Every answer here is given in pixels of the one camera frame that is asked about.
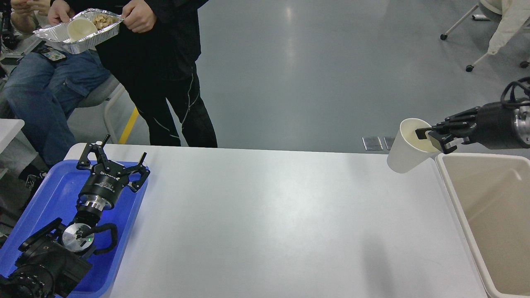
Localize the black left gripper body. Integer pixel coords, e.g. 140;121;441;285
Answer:
78;162;139;211

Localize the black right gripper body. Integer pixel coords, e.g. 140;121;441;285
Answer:
469;102;530;150

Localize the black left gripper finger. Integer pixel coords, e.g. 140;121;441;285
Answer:
75;135;111;171
123;152;151;193

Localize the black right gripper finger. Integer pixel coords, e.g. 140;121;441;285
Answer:
416;124;472;154
433;107;481;127

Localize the white paper cup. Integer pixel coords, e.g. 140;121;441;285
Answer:
387;118;440;173

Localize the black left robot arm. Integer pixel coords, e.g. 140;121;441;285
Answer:
1;141;151;298

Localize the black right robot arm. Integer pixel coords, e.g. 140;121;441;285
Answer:
412;76;530;154

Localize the grey chair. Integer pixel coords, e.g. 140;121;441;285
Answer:
73;75;125;144

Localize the blue plastic tray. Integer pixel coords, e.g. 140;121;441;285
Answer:
0;160;147;298

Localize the right metal floor socket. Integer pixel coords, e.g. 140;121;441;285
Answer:
383;137;395;151

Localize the metal floor socket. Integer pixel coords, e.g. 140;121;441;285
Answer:
383;137;395;151
362;136;383;151

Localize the beige plastic bin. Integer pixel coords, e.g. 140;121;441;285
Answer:
435;153;530;298

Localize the left metal floor socket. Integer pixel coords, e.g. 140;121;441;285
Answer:
362;136;383;151

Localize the white side table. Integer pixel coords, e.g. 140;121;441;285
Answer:
0;118;25;154

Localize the seated person in jeans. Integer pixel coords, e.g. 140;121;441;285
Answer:
0;0;112;191

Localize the white jacket on chair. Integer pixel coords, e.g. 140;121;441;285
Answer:
479;0;530;55

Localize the standing person in black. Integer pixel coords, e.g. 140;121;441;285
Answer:
48;0;218;148

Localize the white wheeled chair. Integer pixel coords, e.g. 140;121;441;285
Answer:
440;0;530;73

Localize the aluminium foil food tray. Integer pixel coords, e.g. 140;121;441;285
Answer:
34;8;123;54

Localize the paper cup in foil tray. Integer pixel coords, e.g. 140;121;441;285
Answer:
67;17;98;41

